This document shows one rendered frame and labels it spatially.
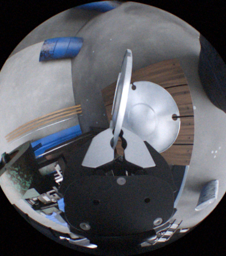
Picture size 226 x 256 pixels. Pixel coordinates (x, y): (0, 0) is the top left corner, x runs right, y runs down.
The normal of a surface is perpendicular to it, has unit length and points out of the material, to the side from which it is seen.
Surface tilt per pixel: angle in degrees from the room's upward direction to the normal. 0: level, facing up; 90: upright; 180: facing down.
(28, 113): 90
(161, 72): 0
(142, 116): 0
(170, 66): 0
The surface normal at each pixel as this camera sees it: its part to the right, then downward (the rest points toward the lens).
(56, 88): 0.69, 0.06
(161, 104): -0.70, 0.31
